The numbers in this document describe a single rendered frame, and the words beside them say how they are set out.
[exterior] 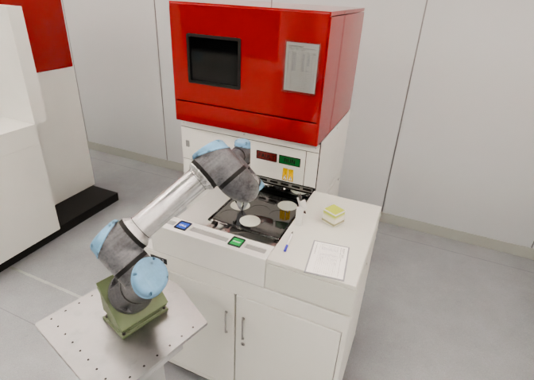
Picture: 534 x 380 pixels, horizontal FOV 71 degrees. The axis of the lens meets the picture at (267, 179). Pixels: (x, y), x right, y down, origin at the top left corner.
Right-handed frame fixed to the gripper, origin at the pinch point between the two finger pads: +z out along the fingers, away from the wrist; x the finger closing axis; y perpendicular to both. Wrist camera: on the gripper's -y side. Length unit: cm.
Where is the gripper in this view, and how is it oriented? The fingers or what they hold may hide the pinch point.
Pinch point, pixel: (241, 208)
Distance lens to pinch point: 186.9
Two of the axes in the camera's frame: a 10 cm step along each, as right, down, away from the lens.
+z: -0.4, 8.9, 4.5
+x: -9.8, 0.6, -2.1
